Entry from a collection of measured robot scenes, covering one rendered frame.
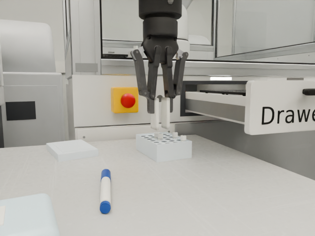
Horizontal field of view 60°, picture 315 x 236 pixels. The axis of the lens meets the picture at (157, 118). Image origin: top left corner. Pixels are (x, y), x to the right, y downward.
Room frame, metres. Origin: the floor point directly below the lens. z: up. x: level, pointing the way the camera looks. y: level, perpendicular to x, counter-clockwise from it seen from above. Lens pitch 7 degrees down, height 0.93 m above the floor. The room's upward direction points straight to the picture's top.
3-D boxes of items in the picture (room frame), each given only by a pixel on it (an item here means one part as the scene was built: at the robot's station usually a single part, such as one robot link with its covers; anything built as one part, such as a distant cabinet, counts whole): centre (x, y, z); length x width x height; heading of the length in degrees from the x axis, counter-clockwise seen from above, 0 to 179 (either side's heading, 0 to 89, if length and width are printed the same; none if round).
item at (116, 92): (0.77, 0.09, 0.88); 0.07 x 0.05 x 0.07; 109
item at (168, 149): (0.62, -0.01, 0.78); 0.12 x 0.08 x 0.04; 25
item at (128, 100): (0.74, 0.08, 0.88); 0.04 x 0.03 x 0.04; 109
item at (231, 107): (0.80, -0.25, 0.86); 0.40 x 0.26 x 0.06; 19
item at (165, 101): (0.61, -0.02, 0.86); 0.03 x 0.01 x 0.07; 25
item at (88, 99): (1.37, -0.09, 0.87); 1.02 x 0.95 x 0.14; 109
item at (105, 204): (0.39, 0.08, 0.77); 0.14 x 0.02 x 0.02; 10
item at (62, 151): (0.63, 0.20, 0.77); 0.13 x 0.09 x 0.02; 33
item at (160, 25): (0.61, -0.01, 1.01); 0.08 x 0.07 x 0.09; 115
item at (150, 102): (0.59, 0.02, 0.88); 0.03 x 0.01 x 0.05; 115
